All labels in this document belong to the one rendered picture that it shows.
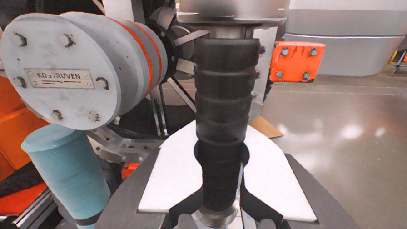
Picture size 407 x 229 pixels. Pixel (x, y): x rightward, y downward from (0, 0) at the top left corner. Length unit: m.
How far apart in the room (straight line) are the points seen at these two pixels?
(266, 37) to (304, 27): 0.43
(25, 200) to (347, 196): 1.71
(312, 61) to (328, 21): 0.44
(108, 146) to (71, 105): 0.27
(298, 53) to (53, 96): 0.36
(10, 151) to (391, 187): 1.97
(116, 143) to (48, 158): 0.18
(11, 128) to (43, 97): 0.48
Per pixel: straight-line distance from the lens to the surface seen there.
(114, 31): 0.23
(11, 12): 0.51
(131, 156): 0.46
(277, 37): 0.41
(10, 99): 0.75
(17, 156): 0.75
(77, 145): 0.36
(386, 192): 1.63
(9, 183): 1.08
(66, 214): 0.82
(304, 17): 0.73
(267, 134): 1.68
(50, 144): 0.35
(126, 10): 0.34
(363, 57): 0.89
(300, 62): 0.34
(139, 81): 0.23
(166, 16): 0.42
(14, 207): 1.06
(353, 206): 1.38
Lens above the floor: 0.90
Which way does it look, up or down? 28 degrees down
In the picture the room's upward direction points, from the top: 1 degrees clockwise
